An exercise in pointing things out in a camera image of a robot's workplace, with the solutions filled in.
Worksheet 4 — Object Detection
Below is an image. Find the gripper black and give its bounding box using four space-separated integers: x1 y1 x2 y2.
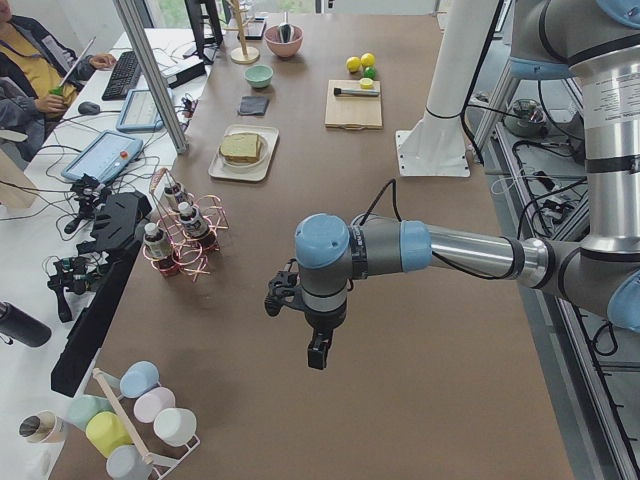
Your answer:
264 258 347 370

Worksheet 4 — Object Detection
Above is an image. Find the white round plate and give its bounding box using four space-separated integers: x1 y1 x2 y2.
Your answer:
218 133 268 167

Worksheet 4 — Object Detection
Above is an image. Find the plain bread slice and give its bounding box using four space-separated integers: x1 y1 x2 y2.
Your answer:
219 133 261 162

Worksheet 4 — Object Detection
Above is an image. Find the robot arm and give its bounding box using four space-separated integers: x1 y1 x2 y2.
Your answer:
264 1 639 369

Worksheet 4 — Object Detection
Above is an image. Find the cream rabbit tray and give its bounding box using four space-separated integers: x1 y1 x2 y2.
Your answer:
208 124 279 182

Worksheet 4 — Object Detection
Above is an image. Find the white cup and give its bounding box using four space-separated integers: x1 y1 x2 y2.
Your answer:
153 407 197 447

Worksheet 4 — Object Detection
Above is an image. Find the pink cup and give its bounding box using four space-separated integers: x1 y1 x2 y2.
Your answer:
133 386 176 423

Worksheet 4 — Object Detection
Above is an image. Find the blue cup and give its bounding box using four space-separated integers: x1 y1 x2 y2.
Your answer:
120 360 159 399

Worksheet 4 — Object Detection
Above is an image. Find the bottle upper in rack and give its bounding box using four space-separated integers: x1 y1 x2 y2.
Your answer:
163 182 191 212

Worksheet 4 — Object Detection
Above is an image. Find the bamboo cutting board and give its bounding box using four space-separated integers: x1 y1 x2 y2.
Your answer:
324 80 383 130

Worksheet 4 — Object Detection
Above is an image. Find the black long device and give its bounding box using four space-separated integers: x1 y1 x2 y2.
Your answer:
51 191 151 398

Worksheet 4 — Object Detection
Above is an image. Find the grey cup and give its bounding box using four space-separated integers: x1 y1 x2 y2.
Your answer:
106 445 153 480

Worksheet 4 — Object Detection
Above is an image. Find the yellow cup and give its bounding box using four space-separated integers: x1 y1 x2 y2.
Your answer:
85 411 133 458

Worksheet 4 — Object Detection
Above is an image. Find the grey folded cloth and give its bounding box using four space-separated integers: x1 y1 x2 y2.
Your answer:
237 96 270 116

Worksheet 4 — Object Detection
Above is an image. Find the steel muddler black tip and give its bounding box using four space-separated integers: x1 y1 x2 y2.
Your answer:
333 87 380 98

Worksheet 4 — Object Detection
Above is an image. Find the green cup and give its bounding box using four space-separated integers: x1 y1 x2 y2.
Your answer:
65 394 113 431

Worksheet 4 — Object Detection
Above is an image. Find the half cut lemon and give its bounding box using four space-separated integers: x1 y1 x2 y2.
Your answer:
359 77 375 90

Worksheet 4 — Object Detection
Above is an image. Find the green bowl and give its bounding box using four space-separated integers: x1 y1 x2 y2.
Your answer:
244 65 274 89

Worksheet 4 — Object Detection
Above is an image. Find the green lime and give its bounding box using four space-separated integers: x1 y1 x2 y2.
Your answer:
363 66 377 80

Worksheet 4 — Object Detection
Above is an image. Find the yellow lemon lower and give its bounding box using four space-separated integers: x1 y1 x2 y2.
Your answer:
345 56 361 73

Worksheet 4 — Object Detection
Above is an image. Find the yellow lemon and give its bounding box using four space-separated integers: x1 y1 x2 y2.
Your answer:
345 56 361 73
360 52 376 68

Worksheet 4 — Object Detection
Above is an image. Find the blue tablet near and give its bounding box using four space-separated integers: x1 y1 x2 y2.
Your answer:
61 130 143 183

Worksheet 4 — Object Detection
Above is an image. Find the blue tablet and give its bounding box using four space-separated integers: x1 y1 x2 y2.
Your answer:
61 130 143 183
116 89 164 133

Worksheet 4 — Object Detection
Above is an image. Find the yellow lemon upper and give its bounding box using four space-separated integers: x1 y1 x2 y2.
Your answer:
360 52 376 68

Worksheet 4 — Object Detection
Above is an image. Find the blue tablet far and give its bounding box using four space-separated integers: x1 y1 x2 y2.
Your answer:
116 89 164 133

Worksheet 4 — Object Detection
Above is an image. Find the paper cup with steel insert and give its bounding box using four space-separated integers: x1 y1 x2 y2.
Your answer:
18 410 67 443

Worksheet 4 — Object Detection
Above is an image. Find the wooden mug tree stand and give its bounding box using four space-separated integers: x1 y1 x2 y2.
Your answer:
224 0 260 65

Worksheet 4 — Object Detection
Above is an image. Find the pink bowl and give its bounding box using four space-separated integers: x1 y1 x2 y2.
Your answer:
264 25 303 58

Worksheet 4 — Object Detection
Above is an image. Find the black water bottle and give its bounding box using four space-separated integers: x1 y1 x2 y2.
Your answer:
1 302 52 347

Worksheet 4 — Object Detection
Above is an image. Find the computer mouse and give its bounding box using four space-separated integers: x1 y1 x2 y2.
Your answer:
77 101 101 116

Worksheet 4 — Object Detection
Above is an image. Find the black keyboard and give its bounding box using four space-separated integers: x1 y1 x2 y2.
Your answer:
101 51 142 101

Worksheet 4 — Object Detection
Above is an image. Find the seated person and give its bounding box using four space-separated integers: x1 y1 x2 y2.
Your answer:
1 1 116 162

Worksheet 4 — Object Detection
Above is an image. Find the copper wire bottle rack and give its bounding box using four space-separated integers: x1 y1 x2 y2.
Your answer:
143 167 229 281

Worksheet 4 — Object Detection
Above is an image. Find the white wire cup rack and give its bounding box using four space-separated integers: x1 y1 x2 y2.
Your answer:
92 368 201 479

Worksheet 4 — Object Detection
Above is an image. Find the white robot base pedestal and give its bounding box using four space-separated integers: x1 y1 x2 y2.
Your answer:
396 0 503 178

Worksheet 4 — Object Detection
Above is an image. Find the aluminium frame post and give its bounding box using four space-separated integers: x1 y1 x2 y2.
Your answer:
113 0 188 154

